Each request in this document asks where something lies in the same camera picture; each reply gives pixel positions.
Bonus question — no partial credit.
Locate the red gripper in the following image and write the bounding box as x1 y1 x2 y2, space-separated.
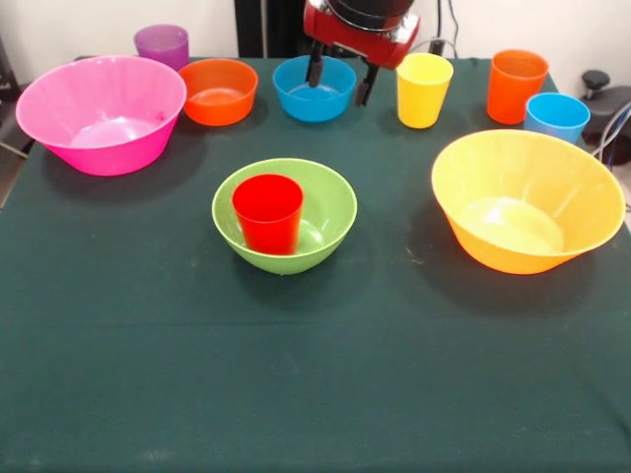
303 0 422 107

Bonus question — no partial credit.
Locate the orange plastic bowl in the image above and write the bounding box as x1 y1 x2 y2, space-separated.
177 57 259 127

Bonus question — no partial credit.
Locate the green plastic bowl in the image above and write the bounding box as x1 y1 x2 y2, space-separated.
211 158 359 276

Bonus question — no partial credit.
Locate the red plastic cup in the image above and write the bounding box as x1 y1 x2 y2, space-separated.
231 172 305 256

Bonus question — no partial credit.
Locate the yellow plastic bowl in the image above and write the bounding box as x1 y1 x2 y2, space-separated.
430 128 626 275

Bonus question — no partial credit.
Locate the blue plastic bowl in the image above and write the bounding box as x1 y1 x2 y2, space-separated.
272 54 358 123

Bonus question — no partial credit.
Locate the yellow plastic cup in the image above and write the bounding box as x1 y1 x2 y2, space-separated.
395 52 455 130

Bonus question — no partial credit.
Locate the orange plastic cup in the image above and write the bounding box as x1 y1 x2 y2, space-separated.
486 48 550 125

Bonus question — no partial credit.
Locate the purple plastic cup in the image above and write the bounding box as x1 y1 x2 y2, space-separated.
133 24 190 73

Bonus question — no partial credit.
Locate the blue plastic cup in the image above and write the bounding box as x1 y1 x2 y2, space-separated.
524 92 592 145

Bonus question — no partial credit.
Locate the pink plastic bowl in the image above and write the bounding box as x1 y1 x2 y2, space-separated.
15 54 188 177

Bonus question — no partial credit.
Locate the dark green tablecloth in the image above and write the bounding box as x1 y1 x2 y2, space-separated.
0 55 631 473

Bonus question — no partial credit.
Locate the black wall cable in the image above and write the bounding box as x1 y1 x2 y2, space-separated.
408 0 460 58

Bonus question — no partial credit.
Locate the grey cable bundle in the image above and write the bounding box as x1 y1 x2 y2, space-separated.
594 102 631 171

